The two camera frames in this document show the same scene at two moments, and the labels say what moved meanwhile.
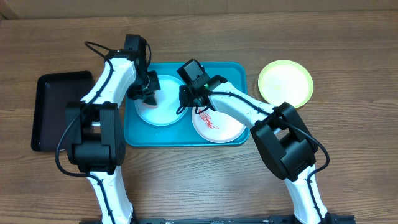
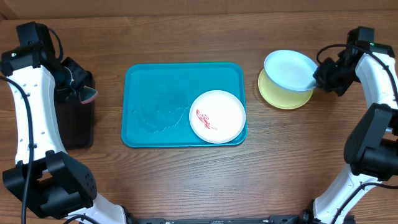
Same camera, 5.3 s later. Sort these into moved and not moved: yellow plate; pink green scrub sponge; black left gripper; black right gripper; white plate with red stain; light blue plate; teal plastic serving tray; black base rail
Moved: light blue plate; pink green scrub sponge; black left gripper; black right gripper
Not moved: black base rail; white plate with red stain; yellow plate; teal plastic serving tray
